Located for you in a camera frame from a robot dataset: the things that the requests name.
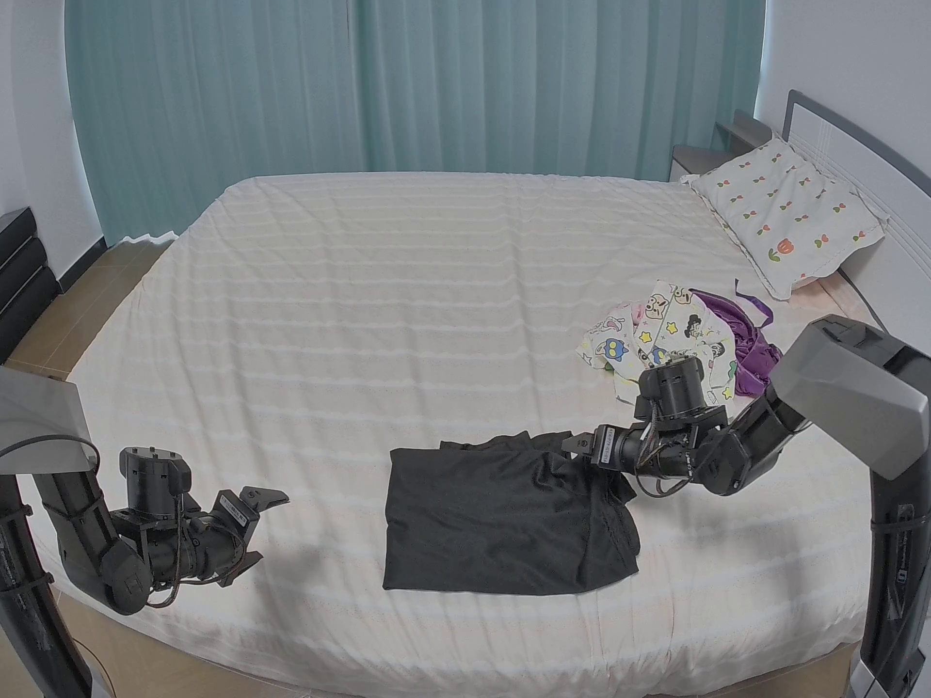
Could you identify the grey bedside table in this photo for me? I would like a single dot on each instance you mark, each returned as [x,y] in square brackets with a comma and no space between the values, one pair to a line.
[695,157]

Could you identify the white printed pyjama top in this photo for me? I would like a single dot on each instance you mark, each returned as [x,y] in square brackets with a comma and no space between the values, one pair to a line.
[654,331]

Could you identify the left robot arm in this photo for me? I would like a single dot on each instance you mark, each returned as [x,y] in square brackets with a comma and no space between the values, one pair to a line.
[43,404]

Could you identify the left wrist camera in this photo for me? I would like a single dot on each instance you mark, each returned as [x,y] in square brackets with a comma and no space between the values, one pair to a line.
[182,478]

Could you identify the black T-shirt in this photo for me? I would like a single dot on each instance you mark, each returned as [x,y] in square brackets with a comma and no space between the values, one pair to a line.
[494,528]

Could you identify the pink garment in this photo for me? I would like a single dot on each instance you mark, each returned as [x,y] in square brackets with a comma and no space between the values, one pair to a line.
[625,313]

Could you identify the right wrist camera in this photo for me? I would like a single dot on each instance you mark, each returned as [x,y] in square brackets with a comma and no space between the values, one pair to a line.
[644,408]

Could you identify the purple garment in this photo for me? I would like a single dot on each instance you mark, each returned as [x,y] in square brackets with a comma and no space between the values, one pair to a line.
[756,360]

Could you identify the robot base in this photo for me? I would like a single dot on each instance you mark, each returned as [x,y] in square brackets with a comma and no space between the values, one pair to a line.
[869,680]

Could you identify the white printed pillow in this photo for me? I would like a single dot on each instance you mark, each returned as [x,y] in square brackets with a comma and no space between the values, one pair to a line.
[785,208]

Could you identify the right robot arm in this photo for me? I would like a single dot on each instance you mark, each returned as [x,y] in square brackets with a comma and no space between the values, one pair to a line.
[844,390]

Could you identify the bed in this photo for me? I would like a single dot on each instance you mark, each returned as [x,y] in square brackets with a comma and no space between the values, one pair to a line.
[364,317]

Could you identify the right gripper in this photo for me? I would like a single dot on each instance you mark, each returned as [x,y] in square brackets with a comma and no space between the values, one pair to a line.
[617,448]

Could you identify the black chest of drawers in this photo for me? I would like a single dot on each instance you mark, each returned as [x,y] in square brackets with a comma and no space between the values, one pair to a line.
[22,273]

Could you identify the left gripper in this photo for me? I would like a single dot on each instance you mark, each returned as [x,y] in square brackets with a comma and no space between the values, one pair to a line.
[214,542]

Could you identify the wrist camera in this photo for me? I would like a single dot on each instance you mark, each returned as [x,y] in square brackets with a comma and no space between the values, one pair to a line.
[182,478]
[644,408]

